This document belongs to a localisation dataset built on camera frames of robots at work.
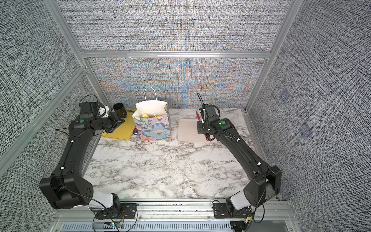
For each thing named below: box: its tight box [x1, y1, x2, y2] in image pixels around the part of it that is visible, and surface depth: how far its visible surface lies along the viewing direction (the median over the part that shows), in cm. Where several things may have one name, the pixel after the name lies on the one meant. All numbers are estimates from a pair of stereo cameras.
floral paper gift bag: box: [132, 102, 172, 143], surface depth 89 cm
